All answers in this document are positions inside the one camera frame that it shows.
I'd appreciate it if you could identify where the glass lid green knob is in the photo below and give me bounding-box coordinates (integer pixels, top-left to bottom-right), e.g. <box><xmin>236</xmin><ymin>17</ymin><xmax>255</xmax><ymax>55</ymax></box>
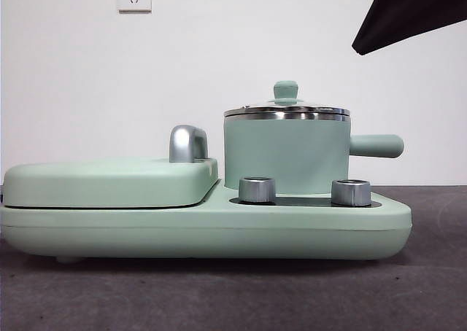
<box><xmin>223</xmin><ymin>80</ymin><xmax>350</xmax><ymax>117</ymax></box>

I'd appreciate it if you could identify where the mint green steamer pot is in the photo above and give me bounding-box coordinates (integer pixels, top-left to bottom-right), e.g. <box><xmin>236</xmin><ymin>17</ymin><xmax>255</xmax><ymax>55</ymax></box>
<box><xmin>223</xmin><ymin>109</ymin><xmax>404</xmax><ymax>195</ymax></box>

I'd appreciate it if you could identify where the silver control knob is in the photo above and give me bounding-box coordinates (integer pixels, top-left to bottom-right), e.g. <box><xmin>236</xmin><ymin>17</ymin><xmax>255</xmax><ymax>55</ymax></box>
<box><xmin>331</xmin><ymin>179</ymin><xmax>373</xmax><ymax>207</ymax></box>
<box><xmin>239</xmin><ymin>176</ymin><xmax>277</xmax><ymax>204</ymax></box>

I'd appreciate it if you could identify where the mint green breakfast machine base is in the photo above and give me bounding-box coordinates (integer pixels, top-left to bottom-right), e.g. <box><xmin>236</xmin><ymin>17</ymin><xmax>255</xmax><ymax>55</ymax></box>
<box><xmin>0</xmin><ymin>190</ymin><xmax>414</xmax><ymax>265</ymax></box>

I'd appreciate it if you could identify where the green grill cover silver handle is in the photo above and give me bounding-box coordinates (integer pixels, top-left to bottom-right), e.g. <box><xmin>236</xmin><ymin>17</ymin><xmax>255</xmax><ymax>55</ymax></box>
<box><xmin>3</xmin><ymin>125</ymin><xmax>220</xmax><ymax>209</ymax></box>

